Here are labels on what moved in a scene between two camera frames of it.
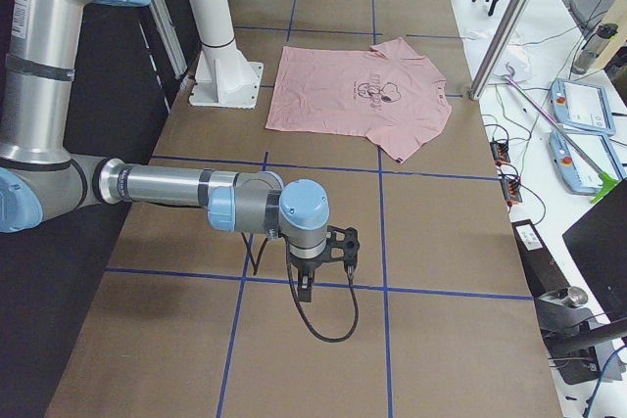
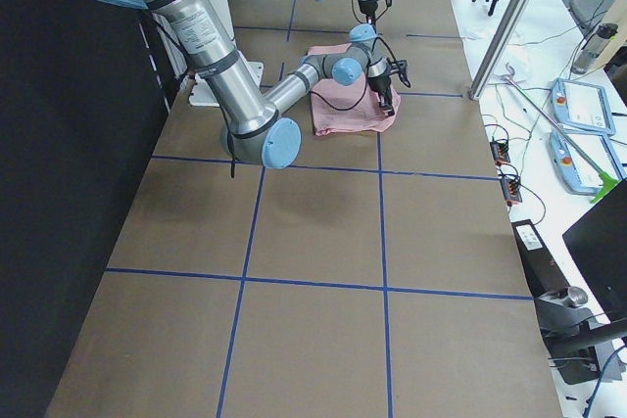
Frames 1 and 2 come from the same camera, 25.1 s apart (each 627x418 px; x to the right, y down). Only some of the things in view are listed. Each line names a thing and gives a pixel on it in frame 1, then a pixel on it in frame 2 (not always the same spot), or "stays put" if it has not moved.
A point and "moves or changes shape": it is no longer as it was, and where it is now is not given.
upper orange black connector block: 500,151 stays put
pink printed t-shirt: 391,94 moves or changes shape
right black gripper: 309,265 → 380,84
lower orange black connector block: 510,189 stays put
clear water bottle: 594,47 stays put
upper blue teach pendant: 582,107 stays put
